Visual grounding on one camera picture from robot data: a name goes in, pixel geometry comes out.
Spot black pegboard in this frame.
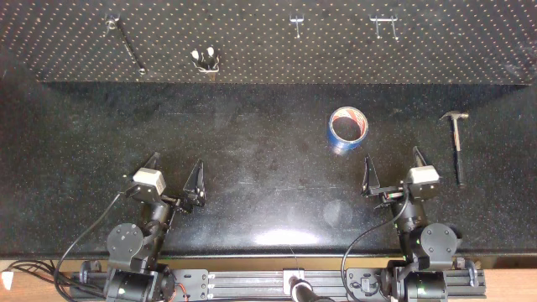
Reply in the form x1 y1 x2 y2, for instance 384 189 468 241
0 0 537 86

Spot black cable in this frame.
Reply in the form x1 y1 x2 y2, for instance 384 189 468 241
53 190 128 302
340 186 411 302

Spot black and white pliers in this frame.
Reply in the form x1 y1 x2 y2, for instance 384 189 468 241
190 45 222 72

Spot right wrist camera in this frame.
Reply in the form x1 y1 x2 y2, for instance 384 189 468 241
405 164 441 186

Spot mounting rail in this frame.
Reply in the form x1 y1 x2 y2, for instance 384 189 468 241
69 258 487 302

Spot hammer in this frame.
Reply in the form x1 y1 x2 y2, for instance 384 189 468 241
439 110 470 189

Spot roll of blue tape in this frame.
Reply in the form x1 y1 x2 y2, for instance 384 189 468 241
326 106 370 152

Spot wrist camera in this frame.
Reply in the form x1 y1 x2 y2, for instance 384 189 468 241
405 164 441 186
133 167 168 196

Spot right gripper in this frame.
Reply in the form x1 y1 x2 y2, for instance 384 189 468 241
361 145 441 210

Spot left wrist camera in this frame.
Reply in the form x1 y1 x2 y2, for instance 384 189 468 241
133 167 168 196

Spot wrench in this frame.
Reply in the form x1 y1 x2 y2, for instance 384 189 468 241
104 16 149 76

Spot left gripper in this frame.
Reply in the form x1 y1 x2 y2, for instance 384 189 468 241
124 151 206 213

